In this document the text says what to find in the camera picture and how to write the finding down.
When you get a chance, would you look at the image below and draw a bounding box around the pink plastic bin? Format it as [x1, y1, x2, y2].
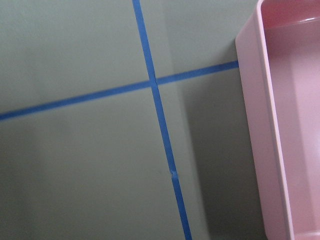
[235, 0, 320, 240]

